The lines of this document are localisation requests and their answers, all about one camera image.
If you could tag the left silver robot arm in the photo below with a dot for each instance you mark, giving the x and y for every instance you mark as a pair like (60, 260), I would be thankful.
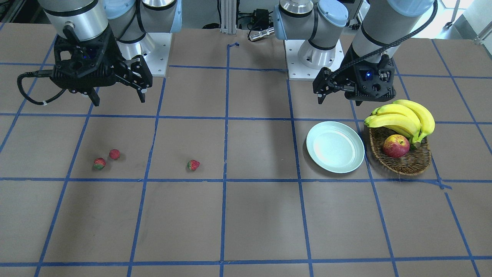
(386, 25)

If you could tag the black power adapter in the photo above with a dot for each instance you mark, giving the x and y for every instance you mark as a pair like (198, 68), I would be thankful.
(261, 19)

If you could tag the red green strawberry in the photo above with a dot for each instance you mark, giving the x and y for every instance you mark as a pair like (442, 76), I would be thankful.
(99, 163)

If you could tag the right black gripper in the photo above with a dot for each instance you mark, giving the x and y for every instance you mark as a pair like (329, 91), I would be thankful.
(114, 51)

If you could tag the red apple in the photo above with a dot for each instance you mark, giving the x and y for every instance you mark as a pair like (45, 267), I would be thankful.
(396, 146)

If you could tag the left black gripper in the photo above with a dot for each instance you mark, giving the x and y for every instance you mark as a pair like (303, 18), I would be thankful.
(348, 62)

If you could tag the aluminium frame post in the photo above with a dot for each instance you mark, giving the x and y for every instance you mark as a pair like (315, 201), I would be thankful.
(228, 16)

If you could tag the strawberry with green cap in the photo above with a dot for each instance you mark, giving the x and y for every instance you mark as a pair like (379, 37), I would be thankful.
(193, 165)

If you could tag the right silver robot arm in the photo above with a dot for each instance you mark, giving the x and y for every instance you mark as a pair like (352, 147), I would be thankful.
(128, 19)

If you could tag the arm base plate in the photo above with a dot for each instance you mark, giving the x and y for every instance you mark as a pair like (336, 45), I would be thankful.
(296, 57)
(154, 47)

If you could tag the wicker basket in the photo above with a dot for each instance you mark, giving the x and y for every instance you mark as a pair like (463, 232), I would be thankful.
(415, 162)

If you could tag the light green plate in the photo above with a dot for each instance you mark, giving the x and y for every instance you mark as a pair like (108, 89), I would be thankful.
(335, 147)

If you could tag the yellow banana bunch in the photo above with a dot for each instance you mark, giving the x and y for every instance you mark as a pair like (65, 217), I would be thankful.
(408, 118)

